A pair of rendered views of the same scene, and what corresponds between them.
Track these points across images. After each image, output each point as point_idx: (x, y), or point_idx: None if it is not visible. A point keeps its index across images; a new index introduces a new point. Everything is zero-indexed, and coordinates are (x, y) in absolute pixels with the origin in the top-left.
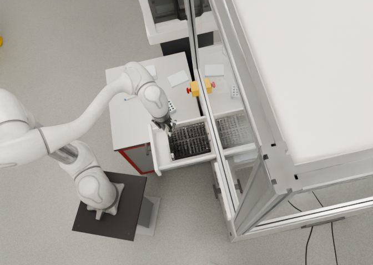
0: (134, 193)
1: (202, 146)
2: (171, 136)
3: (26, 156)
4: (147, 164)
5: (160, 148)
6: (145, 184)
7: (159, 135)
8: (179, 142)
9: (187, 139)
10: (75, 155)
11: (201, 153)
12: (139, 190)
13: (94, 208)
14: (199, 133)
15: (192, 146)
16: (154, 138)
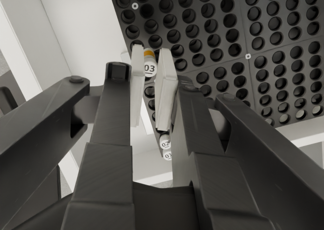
0: (27, 208)
1: (320, 92)
2: (147, 37)
3: None
4: None
5: (90, 73)
6: (58, 181)
7: (66, 2)
8: (195, 73)
9: (247, 55)
10: None
11: (296, 104)
12: (43, 198)
13: None
14: (319, 9)
15: (271, 94)
16: (46, 31)
